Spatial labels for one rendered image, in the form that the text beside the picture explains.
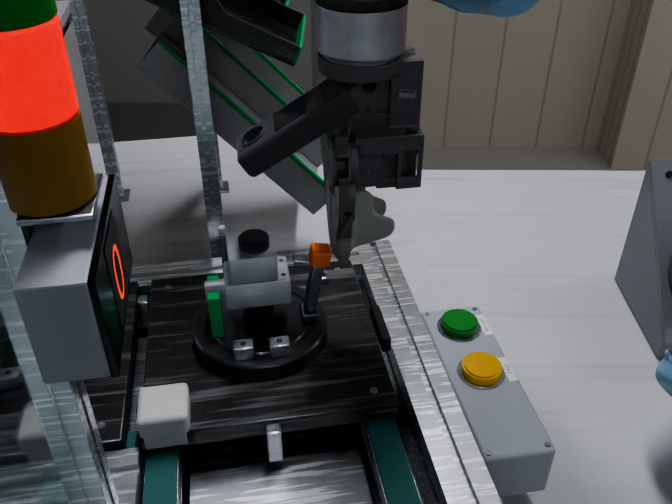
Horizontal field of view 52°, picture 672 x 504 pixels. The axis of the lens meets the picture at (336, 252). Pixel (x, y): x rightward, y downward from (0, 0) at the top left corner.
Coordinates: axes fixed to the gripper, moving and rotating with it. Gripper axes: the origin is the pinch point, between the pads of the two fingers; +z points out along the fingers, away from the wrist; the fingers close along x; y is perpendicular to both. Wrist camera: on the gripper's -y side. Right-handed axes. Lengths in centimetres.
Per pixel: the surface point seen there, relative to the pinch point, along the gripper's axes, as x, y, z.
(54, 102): -20.9, -18.0, -25.5
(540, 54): 223, 130, 61
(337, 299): 4.4, 0.9, 9.7
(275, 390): -8.3, -7.4, 9.7
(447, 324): -2.1, 11.8, 9.5
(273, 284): -2.2, -6.6, 1.5
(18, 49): -21.4, -18.9, -28.5
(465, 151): 223, 101, 106
